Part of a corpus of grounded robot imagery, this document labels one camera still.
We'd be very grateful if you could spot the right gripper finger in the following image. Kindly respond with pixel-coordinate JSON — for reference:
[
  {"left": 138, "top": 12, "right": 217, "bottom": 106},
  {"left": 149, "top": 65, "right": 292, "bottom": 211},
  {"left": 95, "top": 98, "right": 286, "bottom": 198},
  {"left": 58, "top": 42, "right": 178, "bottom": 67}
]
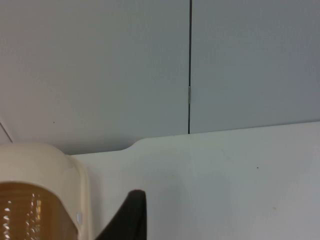
[{"left": 96, "top": 189, "right": 149, "bottom": 240}]

